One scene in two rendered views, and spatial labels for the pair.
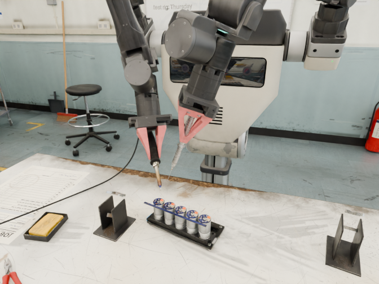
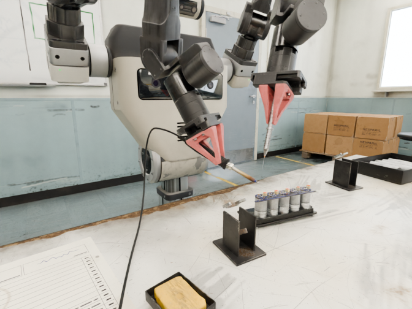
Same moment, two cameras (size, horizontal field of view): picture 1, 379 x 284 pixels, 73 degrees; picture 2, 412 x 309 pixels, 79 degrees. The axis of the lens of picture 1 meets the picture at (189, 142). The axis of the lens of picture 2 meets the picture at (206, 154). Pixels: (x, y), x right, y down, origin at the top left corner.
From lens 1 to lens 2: 0.58 m
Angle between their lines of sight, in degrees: 50
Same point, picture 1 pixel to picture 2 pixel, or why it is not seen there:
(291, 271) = (350, 200)
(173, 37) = (306, 13)
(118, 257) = (293, 260)
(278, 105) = (113, 154)
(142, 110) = (200, 108)
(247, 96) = (211, 108)
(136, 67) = (209, 54)
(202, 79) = (293, 60)
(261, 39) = not seen: hidden behind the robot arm
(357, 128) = not seen: hidden behind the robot
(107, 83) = not seen: outside the picture
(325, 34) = (245, 59)
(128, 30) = (174, 16)
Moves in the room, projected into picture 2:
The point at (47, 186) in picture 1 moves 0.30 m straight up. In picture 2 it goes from (50, 283) to (13, 56)
